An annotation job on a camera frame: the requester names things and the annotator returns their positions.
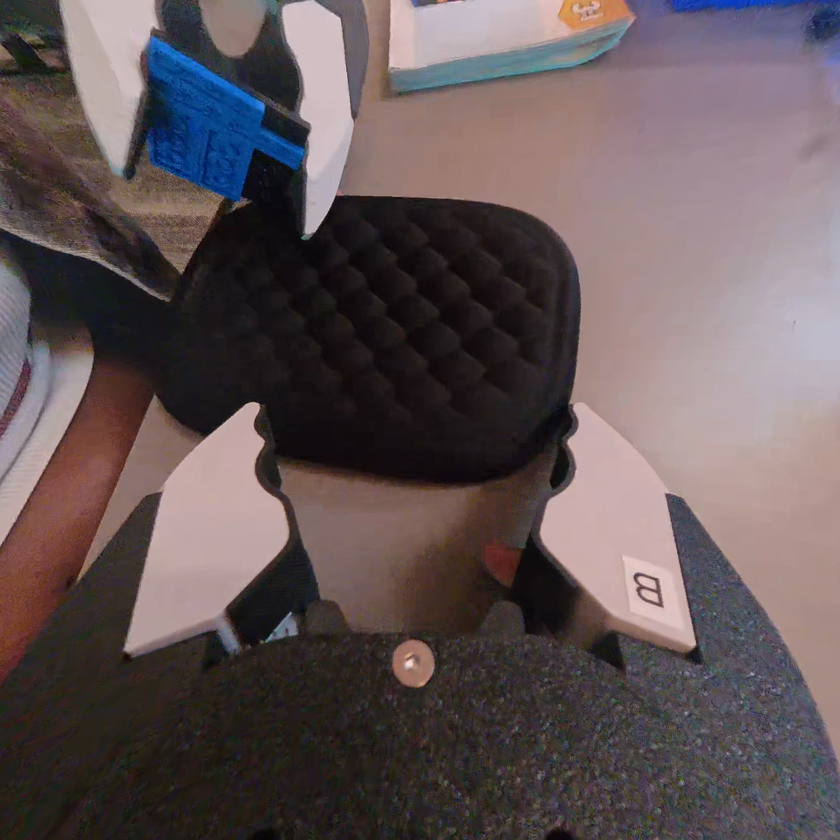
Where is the instruction booklet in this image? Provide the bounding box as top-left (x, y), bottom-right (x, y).
top-left (387, 0), bottom-right (637, 93)

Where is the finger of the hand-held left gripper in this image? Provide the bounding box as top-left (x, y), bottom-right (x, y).
top-left (282, 0), bottom-right (368, 240)
top-left (59, 0), bottom-right (155, 179)

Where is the blue plastic bin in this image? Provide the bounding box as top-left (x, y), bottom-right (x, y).
top-left (669, 0), bottom-right (815, 13)

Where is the blue toy plate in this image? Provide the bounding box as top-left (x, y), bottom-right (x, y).
top-left (146, 36), bottom-right (307, 201)

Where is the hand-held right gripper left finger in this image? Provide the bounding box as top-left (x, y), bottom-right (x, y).
top-left (123, 402), bottom-right (320, 657)

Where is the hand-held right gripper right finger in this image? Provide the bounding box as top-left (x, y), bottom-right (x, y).
top-left (525, 402), bottom-right (698, 657)

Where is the black foam-lined case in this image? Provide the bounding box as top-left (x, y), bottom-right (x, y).
top-left (157, 196), bottom-right (581, 483)

